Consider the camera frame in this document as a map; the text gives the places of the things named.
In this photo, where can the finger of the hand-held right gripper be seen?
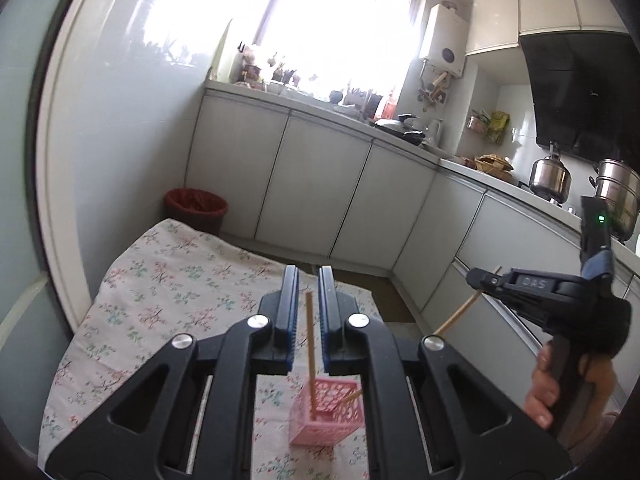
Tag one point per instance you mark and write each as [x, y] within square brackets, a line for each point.
[520, 285]

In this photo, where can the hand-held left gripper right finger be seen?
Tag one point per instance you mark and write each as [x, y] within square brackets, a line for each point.
[325, 310]

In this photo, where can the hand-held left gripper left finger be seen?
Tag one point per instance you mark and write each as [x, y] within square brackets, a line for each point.
[293, 310]

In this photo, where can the tan wooden chopstick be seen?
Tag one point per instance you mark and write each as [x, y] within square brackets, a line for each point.
[457, 312]
[310, 340]
[352, 396]

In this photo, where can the pink plastic basket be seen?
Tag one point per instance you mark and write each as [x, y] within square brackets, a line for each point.
[310, 432]

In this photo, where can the person's right hand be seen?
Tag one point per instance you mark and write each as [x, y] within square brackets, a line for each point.
[542, 385]

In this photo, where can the steel kettle pot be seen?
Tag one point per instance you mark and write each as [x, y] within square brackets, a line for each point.
[550, 177]

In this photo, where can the steel steamer pot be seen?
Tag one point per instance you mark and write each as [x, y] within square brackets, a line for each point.
[617, 195]

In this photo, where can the basket of bread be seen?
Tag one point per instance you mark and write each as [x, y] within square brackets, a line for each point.
[494, 164]

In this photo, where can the white base cabinets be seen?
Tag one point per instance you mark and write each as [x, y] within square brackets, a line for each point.
[310, 180]

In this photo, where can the floral table cloth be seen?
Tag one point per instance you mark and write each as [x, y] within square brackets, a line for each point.
[165, 280]

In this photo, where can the red trash bin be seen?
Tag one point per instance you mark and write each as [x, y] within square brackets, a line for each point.
[197, 210]

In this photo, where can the yellow packet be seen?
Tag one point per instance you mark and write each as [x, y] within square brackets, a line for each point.
[499, 127]

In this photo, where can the white electric kettle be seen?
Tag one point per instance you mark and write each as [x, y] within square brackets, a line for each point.
[435, 132]

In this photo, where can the black wok with lid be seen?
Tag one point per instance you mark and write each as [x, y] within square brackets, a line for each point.
[402, 127]

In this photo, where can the black range hood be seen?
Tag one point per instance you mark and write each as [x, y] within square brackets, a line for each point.
[580, 90]

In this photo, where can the dark utensil holder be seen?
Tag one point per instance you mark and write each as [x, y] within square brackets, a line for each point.
[372, 105]

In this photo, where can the red bottle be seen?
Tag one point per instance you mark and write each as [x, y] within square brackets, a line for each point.
[390, 106]

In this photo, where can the brown ceramic jar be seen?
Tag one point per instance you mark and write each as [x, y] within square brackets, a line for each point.
[252, 72]

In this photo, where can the white water heater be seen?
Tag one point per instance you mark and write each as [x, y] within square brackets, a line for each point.
[445, 40]

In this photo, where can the pale cutting board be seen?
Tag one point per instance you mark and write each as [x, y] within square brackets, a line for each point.
[224, 52]

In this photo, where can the white upper cabinets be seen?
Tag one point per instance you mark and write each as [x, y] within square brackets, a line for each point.
[520, 5]

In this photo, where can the kitchen window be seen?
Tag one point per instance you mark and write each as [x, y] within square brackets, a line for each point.
[320, 20]

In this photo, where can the frosted glass door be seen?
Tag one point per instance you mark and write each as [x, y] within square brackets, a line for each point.
[22, 160]

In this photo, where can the metal wall rack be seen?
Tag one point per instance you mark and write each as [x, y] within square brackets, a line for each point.
[477, 122]

